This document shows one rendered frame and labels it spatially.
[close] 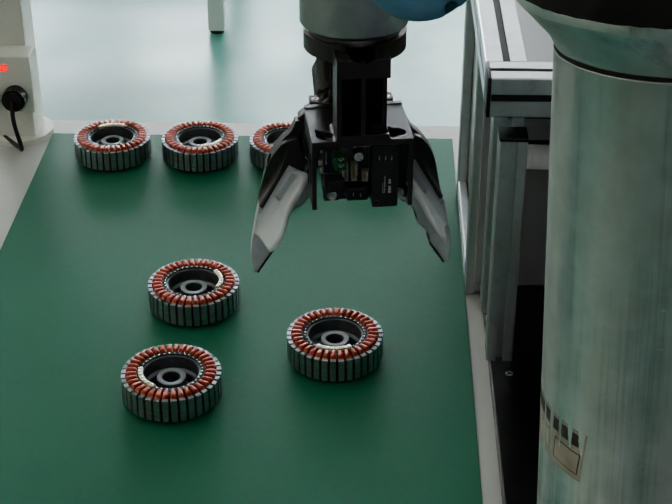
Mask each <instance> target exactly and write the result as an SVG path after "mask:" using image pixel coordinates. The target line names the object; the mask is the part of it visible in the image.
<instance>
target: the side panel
mask: <svg viewBox="0 0 672 504"><path fill-rule="evenodd" d="M483 113H484V98H483V91H482V83H481V76H480V68H479V60H478V53H477V45H476V38H475V30H474V22H473V15H472V7H471V0H467V1H466V3H465V23H464V44H463V65H462V86H461V107H460V128H459V149H458V169H457V201H458V213H459V225H460V237H461V249H462V261H463V273H464V285H465V294H469V295H474V291H479V292H480V291H481V284H474V271H475V254H476V236H477V219H478V201H479V184H480V166H481V148H482V131H483Z"/></svg>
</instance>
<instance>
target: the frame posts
mask: <svg viewBox="0 0 672 504"><path fill-rule="evenodd" d="M528 142H529V137H528V132H527V127H512V125H511V119H507V117H491V124H490V141H489V157H488V174H487V191H486V207H485V224H484V241H483V258H482V274H481V291H480V304H481V312H482V313H487V315H486V330H485V346H484V347H485V351H486V353H485V357H486V360H487V361H495V360H496V357H502V361H512V354H513V340H514V327H515V314H516V300H517V287H518V274H519V260H520V247H521V234H522V220H523V207H524V194H525V180H526V167H527V154H528Z"/></svg>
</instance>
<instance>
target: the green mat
mask: <svg viewBox="0 0 672 504"><path fill-rule="evenodd" d="M75 134H76V133H53V134H52V136H51V139H50V141H49V143H48V145H47V148H46V150H45V152H44V154H43V156H42V159H41V161H40V163H39V165H38V167H37V170H36V172H35V174H34V176H33V178H32V181H31V183H30V185H29V187H28V189H27V192H26V194H25V196H24V198H23V201H22V203H21V205H20V207H19V209H18V212H17V214H16V216H15V218H14V220H13V223H12V225H11V227H10V229H9V231H8V234H7V236H6V238H5V240H4V242H3V245H2V247H1V249H0V504H483V503H482V491H481V479H480V466H479V454H478V442H477V430H476V418H475V406H474V394H473V382H472V370H471V358H470V346H469V334H468V321H467V309H466V297H465V285H464V273H463V261H462V249H461V237H460V225H459V213H458V201H457V189H456V177H455V164H454V152H453V140H452V139H435V138H426V139H427V141H428V142H429V144H430V147H431V149H432V152H433V155H434V157H435V161H436V167H437V173H438V179H439V184H440V189H441V193H442V195H443V199H444V204H445V209H446V214H447V219H448V224H449V229H450V249H449V256H448V260H447V261H445V262H442V261H441V259H440V258H439V256H438V255H437V254H436V252H435V251H434V250H433V248H432V247H431V245H430V244H429V241H428V238H427V235H426V233H427V231H426V229H425V228H424V227H422V226H421V225H420V224H419V223H418V222H417V220H416V217H415V214H414V210H413V208H412V206H411V205H408V204H407V202H405V201H402V200H401V199H399V198H398V197H397V205H396V206H385V207H373V206H372V204H371V200H370V198H368V199H367V200H351V201H347V199H339V200H333V201H325V200H324V198H323V191H322V184H321V179H320V174H319V168H317V167H316V180H317V210H312V205H311V200H310V196H309V197H308V199H307V200H306V202H305V203H304V204H303V205H301V206H299V207H297V208H295V209H294V210H293V211H292V212H291V214H290V217H289V221H288V224H287V228H286V232H285V234H284V236H283V238H282V240H281V242H280V244H279V245H278V247H277V248H276V249H275V250H274V251H273V253H272V254H271V256H270V257H269V259H268V260H267V261H266V263H265V264H264V266H263V267H262V269H261V270H260V272H259V273H258V272H255V271H253V263H252V256H251V236H252V229H253V223H254V217H255V212H256V207H257V202H258V194H259V190H260V185H261V180H262V175H263V170H264V169H261V168H260V167H257V166H256V164H254V163H253V162H252V161H251V159H250V141H249V139H250V136H238V151H239V154H238V157H237V159H236V160H235V161H234V162H233V163H231V164H230V165H227V166H226V167H224V168H221V169H218V170H214V171H208V172H205V171H204V169H203V172H198V171H197V172H192V171H191V172H188V171H183V170H179V169H176V168H174V167H171V166H170V165H168V164H167V163H166V162H165V161H164V160H163V155H162V140H161V139H162V135H153V134H150V135H151V149H152V153H151V155H150V157H148V159H147V160H145V161H144V162H143V163H141V164H139V165H137V166H134V167H132V168H128V169H124V168H123V169H122V170H118V168H117V170H116V171H112V168H111V170H110V171H106V170H104V171H101V170H96V169H91V168H88V167H86V166H83V164H80V163H79V162H78V161H77V159H76V157H75V147H74V135H75ZM188 259H194V262H195V260H196V259H202V260H203V259H206V260H213V261H216V262H220V263H222V264H225V265H227V266H228V267H230V268H232V270H234V271H235V272H236V274H237V275H238V278H239V293H240V302H239V306H238V307H237V308H236V310H235V311H234V312H233V313H232V314H231V315H230V316H229V315H228V317H227V318H225V319H222V320H221V321H218V322H215V323H212V324H209V323H208V325H201V323H200V326H194V323H193V325H192V326H186V325H185V326H180V325H174V324H171V323H167V322H165V320H161V319H159V317H158V318H157V317H156V316H155V314H153V313H152V311H151V310H150V306H149V296H148V281H149V278H150V277H151V276H152V274H153V273H154V272H156V271H157V270H158V269H161V267H163V266H166V265H167V264H170V263H174V262H176V261H180V262H181V260H187V261H188ZM326 308H332V311H333V309H334V308H340V310H341V309H342V308H345V309H348V310H349V309H351V310H355V311H359V312H362V313H363V314H366V315H368V316H369V317H372V318H373V319H374V320H376V321H377V322H378V324H379V325H380V326H381V329H382V331H383V356H382V360H381V361H380V364H379V365H377V368H375V369H373V371H372V372H370V373H367V375H365V376H360V378H357V379H353V380H348V381H347V380H345V381H338V379H336V381H330V377H329V380H328V381H322V380H321V379H320V380H317V379H314V378H310V377H307V376H306V375H303V374H301V373H300V371H299V372H298V371H297V370H295V368H293V367H292V366H291V363H289V361H288V358H287V331H288V328H289V327H290V324H291V323H293V321H294V320H295V319H298V317H300V316H301V315H304V314H306V313H308V312H311V311H314V310H318V309H325V311H326ZM166 344H172V348H173V345H174V344H180V346H181V345H182V344H187V345H188V346H189V345H192V346H196V347H200V348H202V349H203V350H207V351H208V352H209V354H210V353H211V354H213V355H214V357H216V358H217V359H218V361H219V363H220V366H221V374H222V395H221V398H220V400H219V401H218V403H217V404H216V405H215V404H214V405H215V406H214V407H213V408H212V409H209V411H208V412H206V413H203V414H202V415H200V416H198V417H197V416H195V418H192V419H188V418H187V420H185V421H181V420H180V419H179V417H178V422H172V420H171V419H170V422H163V420H162V421H161V422H157V421H154V420H152V421H151V420H147V419H146V418H141V417H139V415H138V416H137V415H135V414H134V413H133V412H131V411H130V410H129V409H128V408H127V407H126V405H125V403H124V401H123V396H122V385H121V371H122V369H123V366H124V365H126V362H127V361H128V360H130V358H131V357H132V356H136V355H135V354H137V353H139V352H142V351H143V350H145V349H149V348H151V347H154V346H155V347H157V346H159V345H164V346H165V348H166Z"/></svg>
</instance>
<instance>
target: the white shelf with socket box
mask: <svg viewBox="0 0 672 504"><path fill-rule="evenodd" d="M53 133H54V124H53V122H52V120H50V119H49V118H47V117H45V116H43V108H42V100H41V91H40V82H39V73H38V64H37V55H36V47H35V38H34V29H33V20H32V11H31V2H30V0H0V145H3V146H10V147H16V148H17V149H18V150H19V151H21V152H22V151H24V146H29V145H33V144H37V143H40V142H42V141H45V140H47V139H48V138H49V137H51V136H52V134H53Z"/></svg>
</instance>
